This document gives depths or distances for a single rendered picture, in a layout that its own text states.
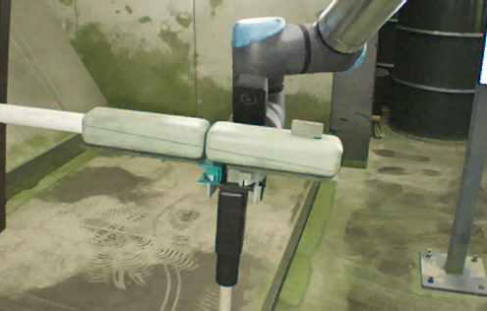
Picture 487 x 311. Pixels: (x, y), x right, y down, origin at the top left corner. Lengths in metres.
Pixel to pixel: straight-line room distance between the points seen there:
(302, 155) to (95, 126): 0.24
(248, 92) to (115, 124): 0.18
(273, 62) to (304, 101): 1.45
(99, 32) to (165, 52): 0.37
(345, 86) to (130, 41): 1.06
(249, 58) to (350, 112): 1.47
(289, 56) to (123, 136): 0.36
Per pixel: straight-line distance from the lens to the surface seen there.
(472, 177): 1.48
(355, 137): 2.29
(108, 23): 2.56
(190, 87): 2.41
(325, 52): 0.86
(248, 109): 0.69
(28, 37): 2.51
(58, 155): 2.26
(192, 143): 0.57
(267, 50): 0.82
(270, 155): 0.55
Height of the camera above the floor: 0.87
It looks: 21 degrees down
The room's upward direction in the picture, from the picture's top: straight up
